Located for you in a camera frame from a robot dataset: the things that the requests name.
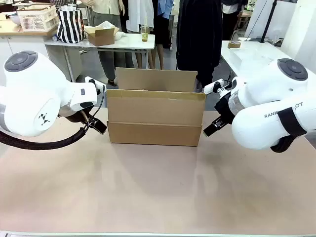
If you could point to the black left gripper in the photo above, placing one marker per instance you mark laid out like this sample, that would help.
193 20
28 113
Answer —
79 117

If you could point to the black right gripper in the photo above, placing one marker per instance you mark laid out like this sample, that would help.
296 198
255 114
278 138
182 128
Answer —
224 108

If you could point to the large brown cardboard box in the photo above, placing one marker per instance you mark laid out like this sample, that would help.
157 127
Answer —
155 111

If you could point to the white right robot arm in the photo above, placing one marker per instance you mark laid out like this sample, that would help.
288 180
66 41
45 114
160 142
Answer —
266 81

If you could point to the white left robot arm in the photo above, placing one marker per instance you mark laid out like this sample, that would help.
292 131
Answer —
29 98

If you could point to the small open cardboard box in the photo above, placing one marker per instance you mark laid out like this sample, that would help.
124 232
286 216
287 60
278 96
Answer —
101 37

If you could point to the brown packing tape roll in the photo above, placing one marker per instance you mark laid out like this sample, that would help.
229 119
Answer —
234 45

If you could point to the white folding table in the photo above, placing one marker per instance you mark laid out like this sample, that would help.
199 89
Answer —
128 43

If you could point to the person in black sweatshirt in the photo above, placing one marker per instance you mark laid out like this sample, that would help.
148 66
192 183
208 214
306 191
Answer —
197 37

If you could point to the white crumpled packing paper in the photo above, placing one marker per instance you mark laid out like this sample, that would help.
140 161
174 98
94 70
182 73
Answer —
106 25

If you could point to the black white striped bag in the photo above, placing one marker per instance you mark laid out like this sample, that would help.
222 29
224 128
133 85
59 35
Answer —
70 27

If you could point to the clear plastic drink cup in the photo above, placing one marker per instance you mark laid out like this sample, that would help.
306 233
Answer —
145 33

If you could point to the bystander in dark clothes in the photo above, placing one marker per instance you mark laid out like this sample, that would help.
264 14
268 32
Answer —
229 22

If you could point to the white cabinet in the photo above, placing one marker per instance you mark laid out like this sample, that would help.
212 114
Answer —
24 47

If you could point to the figure in blue top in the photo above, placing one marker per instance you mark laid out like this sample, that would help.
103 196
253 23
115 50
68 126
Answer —
161 27

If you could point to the mannequin in white shirt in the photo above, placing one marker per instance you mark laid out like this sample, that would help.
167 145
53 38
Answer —
138 12

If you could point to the black stand pole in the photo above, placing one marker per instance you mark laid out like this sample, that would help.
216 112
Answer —
269 19

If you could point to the white plastic lattice basket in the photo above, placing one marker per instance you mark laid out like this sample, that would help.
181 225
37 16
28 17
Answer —
37 19

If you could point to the white board panel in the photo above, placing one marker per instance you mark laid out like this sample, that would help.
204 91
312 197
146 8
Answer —
284 17

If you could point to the wooden counter top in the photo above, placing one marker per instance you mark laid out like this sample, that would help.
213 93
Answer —
10 29

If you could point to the metal bowl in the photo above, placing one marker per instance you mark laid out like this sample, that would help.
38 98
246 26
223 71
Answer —
13 19

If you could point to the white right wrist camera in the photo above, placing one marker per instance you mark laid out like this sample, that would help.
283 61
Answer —
209 87

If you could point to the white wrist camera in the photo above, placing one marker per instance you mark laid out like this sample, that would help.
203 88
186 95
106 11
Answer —
98 85
209 87

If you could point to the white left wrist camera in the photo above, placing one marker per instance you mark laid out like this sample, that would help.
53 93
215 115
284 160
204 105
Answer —
98 85

